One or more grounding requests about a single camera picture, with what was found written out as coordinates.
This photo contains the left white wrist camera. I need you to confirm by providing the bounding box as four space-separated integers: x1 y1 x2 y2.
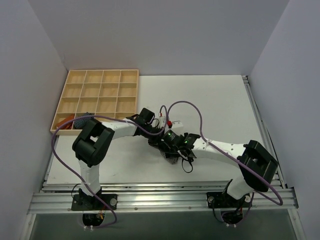
157 113 167 128

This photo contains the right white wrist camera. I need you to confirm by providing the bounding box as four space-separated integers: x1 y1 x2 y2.
167 120 183 129

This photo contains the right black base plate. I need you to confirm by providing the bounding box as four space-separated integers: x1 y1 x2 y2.
206 191 251 209

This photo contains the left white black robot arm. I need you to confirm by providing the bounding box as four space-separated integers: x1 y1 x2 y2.
72 108 167 210

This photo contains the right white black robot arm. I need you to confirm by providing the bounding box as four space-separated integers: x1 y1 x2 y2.
159 129 279 207

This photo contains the wooden compartment tray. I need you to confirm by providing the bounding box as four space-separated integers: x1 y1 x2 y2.
50 69 140 133

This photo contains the aluminium frame rail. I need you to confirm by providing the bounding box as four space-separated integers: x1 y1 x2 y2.
25 75 297 240

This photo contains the rolled orange cloth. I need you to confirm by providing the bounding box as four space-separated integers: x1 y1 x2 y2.
55 113 76 131

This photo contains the rolled dark striped cloth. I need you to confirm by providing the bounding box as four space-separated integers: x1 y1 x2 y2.
73 112 93 130

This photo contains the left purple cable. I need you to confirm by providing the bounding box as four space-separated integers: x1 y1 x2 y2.
50 104 169 229

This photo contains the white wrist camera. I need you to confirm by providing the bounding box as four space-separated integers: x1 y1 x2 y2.
157 113 167 128
167 120 183 129

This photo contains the striped grey underwear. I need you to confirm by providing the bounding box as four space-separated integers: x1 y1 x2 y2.
159 148 181 165

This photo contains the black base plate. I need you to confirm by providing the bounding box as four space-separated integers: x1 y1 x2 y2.
71 193 118 211
206 191 251 209

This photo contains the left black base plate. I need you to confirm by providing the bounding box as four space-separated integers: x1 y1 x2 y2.
71 193 118 211

